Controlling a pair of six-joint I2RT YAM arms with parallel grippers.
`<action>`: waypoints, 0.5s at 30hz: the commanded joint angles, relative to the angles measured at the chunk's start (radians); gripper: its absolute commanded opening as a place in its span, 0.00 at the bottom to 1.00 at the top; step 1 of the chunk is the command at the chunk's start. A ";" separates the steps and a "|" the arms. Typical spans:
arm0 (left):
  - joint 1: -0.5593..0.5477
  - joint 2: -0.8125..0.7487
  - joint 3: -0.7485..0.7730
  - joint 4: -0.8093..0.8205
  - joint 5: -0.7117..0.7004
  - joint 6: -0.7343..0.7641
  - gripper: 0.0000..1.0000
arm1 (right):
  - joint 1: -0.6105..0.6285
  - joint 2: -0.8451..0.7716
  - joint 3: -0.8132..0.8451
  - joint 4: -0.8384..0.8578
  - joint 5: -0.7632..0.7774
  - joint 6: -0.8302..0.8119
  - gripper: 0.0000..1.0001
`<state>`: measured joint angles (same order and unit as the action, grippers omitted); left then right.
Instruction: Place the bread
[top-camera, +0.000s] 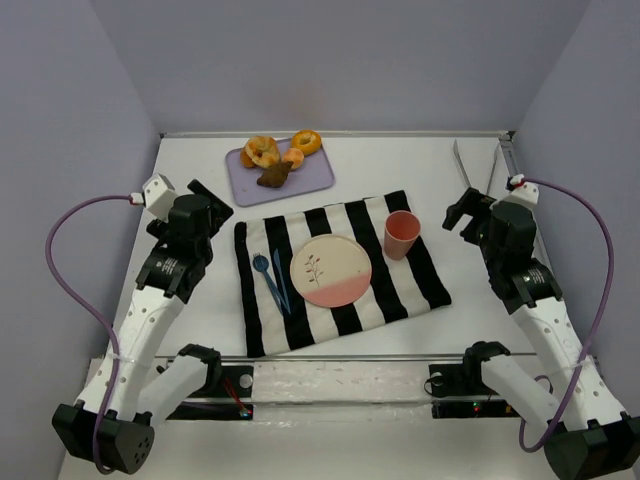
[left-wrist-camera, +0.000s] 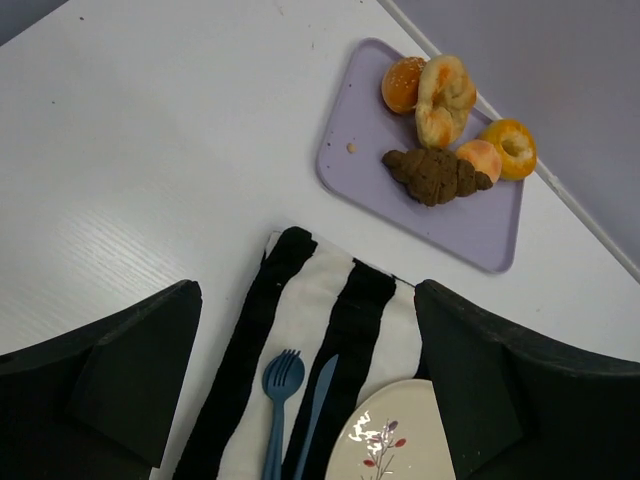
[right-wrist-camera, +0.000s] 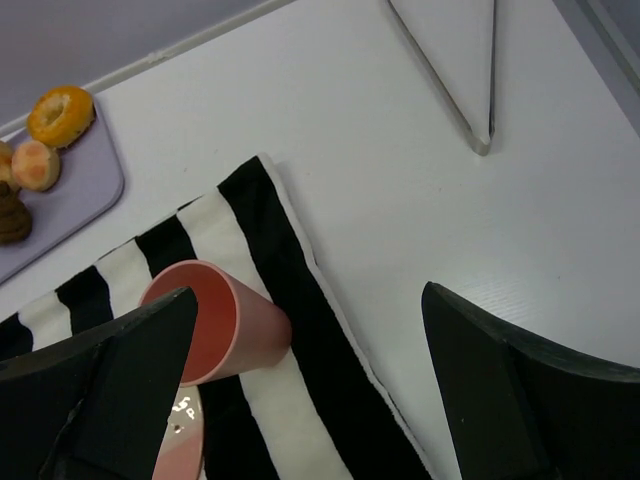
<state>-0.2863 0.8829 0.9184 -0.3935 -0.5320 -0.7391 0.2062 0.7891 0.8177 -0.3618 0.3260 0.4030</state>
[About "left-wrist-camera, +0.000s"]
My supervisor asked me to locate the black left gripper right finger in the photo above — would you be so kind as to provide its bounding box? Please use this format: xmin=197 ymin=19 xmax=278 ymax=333
xmin=414 ymin=280 xmax=639 ymax=479

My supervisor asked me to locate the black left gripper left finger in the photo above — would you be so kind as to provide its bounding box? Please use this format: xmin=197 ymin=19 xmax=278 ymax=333
xmin=1 ymin=280 xmax=202 ymax=479

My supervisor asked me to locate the brown chocolate croissant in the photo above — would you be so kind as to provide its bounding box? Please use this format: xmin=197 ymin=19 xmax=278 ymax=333
xmin=382 ymin=148 xmax=494 ymax=207

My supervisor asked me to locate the pale twisted bread roll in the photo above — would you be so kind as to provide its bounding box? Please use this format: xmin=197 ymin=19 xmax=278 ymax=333
xmin=415 ymin=55 xmax=477 ymax=148

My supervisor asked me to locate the cream pink floral plate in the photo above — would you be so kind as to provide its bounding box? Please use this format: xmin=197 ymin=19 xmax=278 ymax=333
xmin=325 ymin=379 xmax=456 ymax=480

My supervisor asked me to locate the blue plastic fork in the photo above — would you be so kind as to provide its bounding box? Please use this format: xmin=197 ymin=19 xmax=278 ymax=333
xmin=261 ymin=349 xmax=305 ymax=480

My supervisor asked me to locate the blue plastic knife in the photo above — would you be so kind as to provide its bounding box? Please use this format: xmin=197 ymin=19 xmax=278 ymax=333
xmin=293 ymin=355 xmax=339 ymax=480

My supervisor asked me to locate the black white striped placemat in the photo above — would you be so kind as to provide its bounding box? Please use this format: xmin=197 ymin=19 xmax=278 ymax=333
xmin=174 ymin=227 xmax=428 ymax=479

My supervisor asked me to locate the small round peach bun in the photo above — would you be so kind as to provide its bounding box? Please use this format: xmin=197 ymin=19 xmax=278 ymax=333
xmin=455 ymin=139 xmax=503 ymax=184

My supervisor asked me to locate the lavender plastic tray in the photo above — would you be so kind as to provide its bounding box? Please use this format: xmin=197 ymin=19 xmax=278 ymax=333
xmin=316 ymin=38 xmax=524 ymax=274

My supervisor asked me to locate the sesame burger bun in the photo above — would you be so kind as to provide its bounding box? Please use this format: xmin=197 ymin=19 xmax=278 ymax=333
xmin=381 ymin=56 xmax=427 ymax=115

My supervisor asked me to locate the yellow ring donut bread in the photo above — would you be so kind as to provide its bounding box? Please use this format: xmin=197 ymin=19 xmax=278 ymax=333
xmin=478 ymin=119 xmax=538 ymax=181

